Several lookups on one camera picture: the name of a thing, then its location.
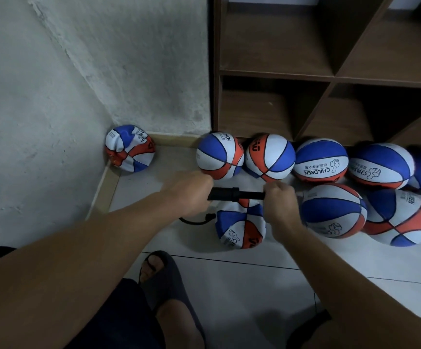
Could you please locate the person's right hand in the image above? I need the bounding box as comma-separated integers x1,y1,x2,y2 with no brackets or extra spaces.
263,181,306,240

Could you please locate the person's left hand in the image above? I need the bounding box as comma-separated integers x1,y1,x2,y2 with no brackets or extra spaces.
160,171,215,219

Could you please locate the black hand pump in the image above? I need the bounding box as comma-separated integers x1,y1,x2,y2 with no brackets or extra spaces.
179,187,267,227

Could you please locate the brown wooden cubby shelf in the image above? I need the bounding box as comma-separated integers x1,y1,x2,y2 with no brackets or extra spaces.
209,0,421,150

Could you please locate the person's right forearm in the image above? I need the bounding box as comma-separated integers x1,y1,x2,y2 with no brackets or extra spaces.
279,223,421,349

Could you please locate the person's left forearm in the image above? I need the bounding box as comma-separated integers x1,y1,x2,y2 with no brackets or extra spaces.
0,196,182,349

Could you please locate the person's left foot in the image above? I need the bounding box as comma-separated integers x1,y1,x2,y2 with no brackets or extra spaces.
141,255,204,349

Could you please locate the beige baseboard strip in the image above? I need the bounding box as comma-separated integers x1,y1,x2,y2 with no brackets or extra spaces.
151,134,204,148
86,163,122,221

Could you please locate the black sandal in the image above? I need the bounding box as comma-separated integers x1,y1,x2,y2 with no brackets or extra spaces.
138,250,208,349
287,309,331,349

